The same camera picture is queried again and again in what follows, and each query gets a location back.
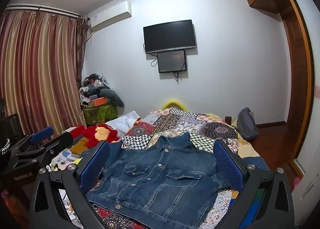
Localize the black wall television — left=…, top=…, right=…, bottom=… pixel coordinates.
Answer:
left=143, top=19, right=197, bottom=54

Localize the patchwork quilt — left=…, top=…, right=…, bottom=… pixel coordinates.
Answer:
left=47, top=108, right=265, bottom=229

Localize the yellow chair back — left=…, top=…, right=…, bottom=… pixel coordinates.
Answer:
left=161, top=98, right=187, bottom=111

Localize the orange box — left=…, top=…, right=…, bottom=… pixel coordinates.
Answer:
left=89, top=97, right=108, bottom=107

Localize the pile of clothes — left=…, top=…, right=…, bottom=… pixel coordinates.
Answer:
left=79, top=73, right=110, bottom=100

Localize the blue denim jacket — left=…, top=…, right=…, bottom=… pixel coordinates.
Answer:
left=81, top=132, right=240, bottom=228

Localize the black white braided cord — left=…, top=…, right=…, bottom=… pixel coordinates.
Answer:
left=0, top=138, right=11, bottom=156

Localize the wooden door frame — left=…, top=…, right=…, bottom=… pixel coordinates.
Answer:
left=275, top=0, right=315, bottom=177

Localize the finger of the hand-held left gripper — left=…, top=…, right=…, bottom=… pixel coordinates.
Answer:
left=14, top=131, right=74, bottom=167
left=10, top=126, right=55, bottom=156

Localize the curtain rail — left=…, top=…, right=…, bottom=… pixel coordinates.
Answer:
left=6, top=4, right=88, bottom=19

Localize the grey bag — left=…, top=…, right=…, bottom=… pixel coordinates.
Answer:
left=236, top=107, right=259, bottom=141

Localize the striped red curtain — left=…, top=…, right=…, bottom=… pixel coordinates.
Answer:
left=0, top=9, right=88, bottom=137

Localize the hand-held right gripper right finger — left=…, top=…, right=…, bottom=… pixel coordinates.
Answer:
left=212, top=140, right=295, bottom=229

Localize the small black wall monitor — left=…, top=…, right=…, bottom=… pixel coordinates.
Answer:
left=157, top=50, right=187, bottom=73

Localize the dark blue cloth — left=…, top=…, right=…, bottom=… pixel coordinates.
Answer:
left=242, top=157, right=270, bottom=171

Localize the white air conditioner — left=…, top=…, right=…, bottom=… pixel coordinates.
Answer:
left=87, top=1, right=132, bottom=32

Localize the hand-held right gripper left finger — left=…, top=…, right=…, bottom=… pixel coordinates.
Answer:
left=29, top=140, right=112, bottom=229

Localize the red plush toy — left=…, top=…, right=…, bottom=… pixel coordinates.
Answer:
left=72, top=124, right=119, bottom=148

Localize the white pillow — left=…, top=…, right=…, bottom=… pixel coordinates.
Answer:
left=105, top=110, right=143, bottom=136

